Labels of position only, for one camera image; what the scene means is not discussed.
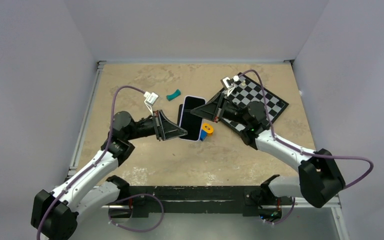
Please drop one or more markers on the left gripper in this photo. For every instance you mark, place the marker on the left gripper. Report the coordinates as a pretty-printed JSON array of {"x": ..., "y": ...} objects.
[{"x": 164, "y": 128}]

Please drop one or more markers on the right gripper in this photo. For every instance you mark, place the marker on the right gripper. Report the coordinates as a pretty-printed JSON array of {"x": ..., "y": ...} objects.
[{"x": 213, "y": 109}]

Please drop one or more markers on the phone with black screen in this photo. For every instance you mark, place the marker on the phone with black screen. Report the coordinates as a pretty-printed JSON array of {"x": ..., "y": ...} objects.
[{"x": 191, "y": 116}]

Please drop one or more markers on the lilac phone case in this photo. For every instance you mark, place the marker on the lilac phone case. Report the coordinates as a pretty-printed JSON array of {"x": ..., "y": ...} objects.
[{"x": 192, "y": 96}]

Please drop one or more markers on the black phone case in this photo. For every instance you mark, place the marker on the black phone case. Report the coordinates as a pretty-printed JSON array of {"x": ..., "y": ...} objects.
[{"x": 179, "y": 115}]

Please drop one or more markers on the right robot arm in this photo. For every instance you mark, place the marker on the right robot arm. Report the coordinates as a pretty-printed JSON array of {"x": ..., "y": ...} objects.
[{"x": 319, "y": 178}]

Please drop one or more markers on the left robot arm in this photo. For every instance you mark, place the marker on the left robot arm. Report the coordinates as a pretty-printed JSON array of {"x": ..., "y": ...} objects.
[{"x": 56, "y": 214}]

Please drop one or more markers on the yellow toy traffic light block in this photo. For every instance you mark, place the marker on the yellow toy traffic light block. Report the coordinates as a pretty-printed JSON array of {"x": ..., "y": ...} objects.
[{"x": 207, "y": 129}]

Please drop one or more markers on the blue toy brick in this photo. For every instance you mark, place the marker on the blue toy brick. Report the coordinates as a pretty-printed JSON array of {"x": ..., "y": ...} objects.
[{"x": 203, "y": 135}]

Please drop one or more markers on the teal curved block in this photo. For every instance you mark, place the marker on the teal curved block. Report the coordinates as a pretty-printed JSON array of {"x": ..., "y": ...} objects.
[{"x": 174, "y": 95}]

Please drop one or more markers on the black white chessboard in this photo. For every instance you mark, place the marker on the black white chessboard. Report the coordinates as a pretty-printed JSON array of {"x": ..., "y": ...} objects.
[{"x": 243, "y": 95}]

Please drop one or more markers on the black chess piece far right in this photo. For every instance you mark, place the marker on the black chess piece far right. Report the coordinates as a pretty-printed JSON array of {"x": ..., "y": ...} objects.
[{"x": 280, "y": 104}]

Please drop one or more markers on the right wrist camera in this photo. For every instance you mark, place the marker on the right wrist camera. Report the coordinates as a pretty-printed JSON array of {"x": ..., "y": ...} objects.
[{"x": 229, "y": 84}]

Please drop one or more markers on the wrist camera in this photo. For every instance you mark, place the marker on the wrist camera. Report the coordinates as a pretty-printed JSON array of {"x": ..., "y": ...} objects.
[
  {"x": 229, "y": 84},
  {"x": 150, "y": 98}
]

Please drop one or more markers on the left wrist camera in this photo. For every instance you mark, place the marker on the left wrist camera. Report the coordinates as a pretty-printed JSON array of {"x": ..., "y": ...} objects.
[{"x": 150, "y": 98}]

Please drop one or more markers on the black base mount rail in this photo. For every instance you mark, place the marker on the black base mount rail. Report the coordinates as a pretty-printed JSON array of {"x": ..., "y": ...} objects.
[{"x": 244, "y": 200}]

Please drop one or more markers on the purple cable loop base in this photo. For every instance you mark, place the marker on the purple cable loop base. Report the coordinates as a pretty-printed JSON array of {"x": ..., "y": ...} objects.
[{"x": 135, "y": 210}]

